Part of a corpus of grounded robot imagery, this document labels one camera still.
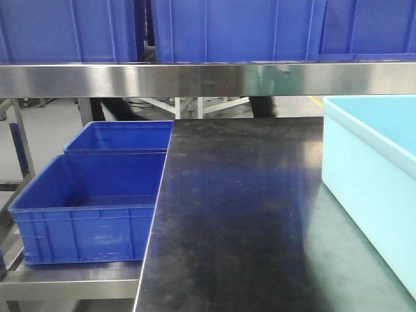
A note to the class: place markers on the white metal frame legs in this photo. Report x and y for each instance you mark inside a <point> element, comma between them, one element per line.
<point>200,105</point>

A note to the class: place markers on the stainless steel shelf beam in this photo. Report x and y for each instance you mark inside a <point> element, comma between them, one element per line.
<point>84,80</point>

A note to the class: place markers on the near blue plastic crate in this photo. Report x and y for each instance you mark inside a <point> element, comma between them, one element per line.
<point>89,208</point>

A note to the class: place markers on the upper left blue crate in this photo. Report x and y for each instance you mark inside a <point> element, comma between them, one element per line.
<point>45,32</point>

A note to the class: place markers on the far blue plastic crate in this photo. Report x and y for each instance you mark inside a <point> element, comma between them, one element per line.
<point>121,137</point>

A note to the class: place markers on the blue plastic crate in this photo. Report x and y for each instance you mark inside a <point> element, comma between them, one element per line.
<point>89,208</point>
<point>121,137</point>

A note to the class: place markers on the upper right blue crate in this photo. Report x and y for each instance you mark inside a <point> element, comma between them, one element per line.
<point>368,30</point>

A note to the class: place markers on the black work table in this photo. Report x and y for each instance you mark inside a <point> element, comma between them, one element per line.
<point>244,223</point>

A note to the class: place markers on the light blue plastic tub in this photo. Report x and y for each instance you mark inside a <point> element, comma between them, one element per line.
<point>368,164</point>

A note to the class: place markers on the low steel side shelf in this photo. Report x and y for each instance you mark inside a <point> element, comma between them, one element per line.
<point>30,138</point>

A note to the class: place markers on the upper middle blue crate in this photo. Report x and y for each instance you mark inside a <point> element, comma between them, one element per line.
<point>237,31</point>

